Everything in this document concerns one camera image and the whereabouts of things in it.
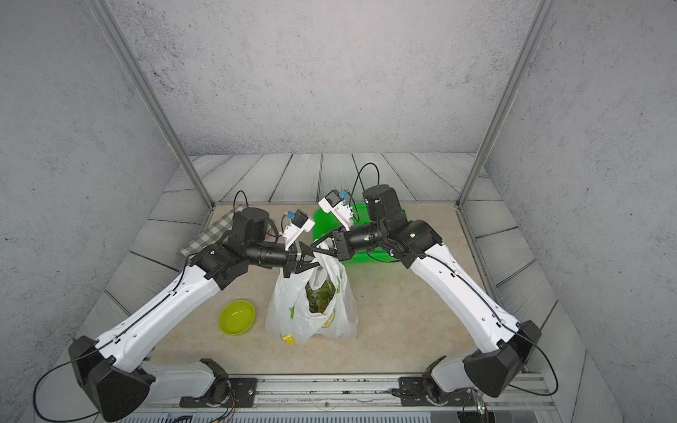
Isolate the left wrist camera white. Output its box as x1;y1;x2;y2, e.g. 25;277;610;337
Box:
282;210;315;250

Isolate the lime green bowl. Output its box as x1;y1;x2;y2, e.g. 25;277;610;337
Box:
218;300;256;336

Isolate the green plastic basket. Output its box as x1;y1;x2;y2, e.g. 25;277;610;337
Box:
312;203;411;263

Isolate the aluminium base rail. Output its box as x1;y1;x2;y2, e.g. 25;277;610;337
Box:
127;374;561;422

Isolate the green checkered cloth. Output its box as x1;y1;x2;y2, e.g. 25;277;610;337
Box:
180;206;243;257

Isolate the white plastic bag lemon print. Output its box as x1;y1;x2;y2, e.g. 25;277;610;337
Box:
266;254;358;345

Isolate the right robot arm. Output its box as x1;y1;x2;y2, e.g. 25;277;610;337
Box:
318;184;541;404

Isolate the pineapple front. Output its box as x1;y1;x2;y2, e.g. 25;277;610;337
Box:
305;278;336;313

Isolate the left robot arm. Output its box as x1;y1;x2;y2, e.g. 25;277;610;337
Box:
68;207;316;422

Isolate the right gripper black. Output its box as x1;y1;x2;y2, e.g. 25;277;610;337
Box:
310;224;390;264

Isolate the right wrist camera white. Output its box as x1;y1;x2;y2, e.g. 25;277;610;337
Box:
318;190;354;231

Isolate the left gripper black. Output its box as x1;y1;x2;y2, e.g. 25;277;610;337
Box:
245;239;327;280

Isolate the right metal frame post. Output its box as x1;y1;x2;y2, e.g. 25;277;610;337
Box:
457;0;556;209

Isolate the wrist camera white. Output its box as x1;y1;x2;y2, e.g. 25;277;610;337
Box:
282;210;315;250
318;190;354;231

